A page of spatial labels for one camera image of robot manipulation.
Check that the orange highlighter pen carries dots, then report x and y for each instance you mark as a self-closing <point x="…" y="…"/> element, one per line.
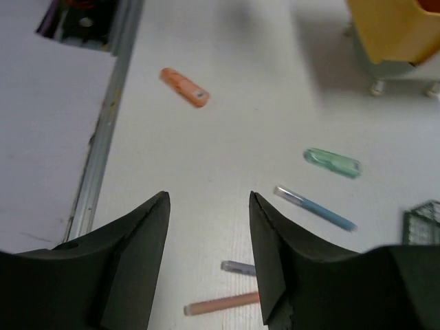
<point x="209" y="306"/>

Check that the green wire mesh organizer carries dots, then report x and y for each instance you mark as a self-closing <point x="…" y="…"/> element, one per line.
<point x="421" y="224"/>

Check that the cream round drawer box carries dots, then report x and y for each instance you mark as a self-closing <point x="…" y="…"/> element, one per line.
<point x="396" y="40"/>

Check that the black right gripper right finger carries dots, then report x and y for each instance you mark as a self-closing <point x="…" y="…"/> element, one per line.
<point x="305" y="282"/>

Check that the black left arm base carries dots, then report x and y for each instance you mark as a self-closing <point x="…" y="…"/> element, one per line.
<point x="79" y="23"/>

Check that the orange transparent correction tape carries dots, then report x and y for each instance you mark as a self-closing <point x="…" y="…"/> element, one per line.
<point x="186" y="88"/>

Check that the blue highlighter pen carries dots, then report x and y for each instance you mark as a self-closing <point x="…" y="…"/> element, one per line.
<point x="315" y="208"/>

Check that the green transparent correction tape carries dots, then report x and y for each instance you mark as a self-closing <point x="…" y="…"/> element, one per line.
<point x="339" y="164"/>

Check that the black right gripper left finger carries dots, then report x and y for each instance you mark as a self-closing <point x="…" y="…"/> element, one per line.
<point x="105" y="279"/>

